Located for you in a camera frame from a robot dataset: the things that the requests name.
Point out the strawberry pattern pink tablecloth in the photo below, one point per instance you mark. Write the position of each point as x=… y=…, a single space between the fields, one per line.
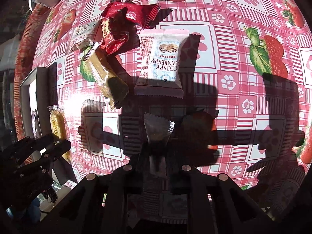
x=223 y=67

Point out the clear dark snack bar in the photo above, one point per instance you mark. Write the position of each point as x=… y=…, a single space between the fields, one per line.
x=158 y=131

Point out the white crispy cranberry snack packet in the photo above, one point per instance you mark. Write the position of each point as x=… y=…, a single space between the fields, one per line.
x=160 y=51

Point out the white shallow cardboard box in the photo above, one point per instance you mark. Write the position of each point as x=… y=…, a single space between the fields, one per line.
x=38 y=91

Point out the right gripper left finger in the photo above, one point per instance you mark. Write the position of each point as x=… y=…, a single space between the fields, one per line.
x=124 y=205

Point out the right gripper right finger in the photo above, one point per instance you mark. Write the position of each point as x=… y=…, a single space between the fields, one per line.
x=184 y=179

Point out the gold brown snack bar packet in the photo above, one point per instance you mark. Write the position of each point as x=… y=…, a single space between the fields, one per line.
x=109 y=83

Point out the white pink small snack packet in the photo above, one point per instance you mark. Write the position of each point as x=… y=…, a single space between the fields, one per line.
x=84 y=36

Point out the red long snack wrapper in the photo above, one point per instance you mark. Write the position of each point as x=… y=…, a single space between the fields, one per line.
x=142 y=15

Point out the yellow rice cracker packet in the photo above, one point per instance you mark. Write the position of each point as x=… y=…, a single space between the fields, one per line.
x=58 y=124

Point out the red candy packet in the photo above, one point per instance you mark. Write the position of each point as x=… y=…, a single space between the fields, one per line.
x=115 y=30

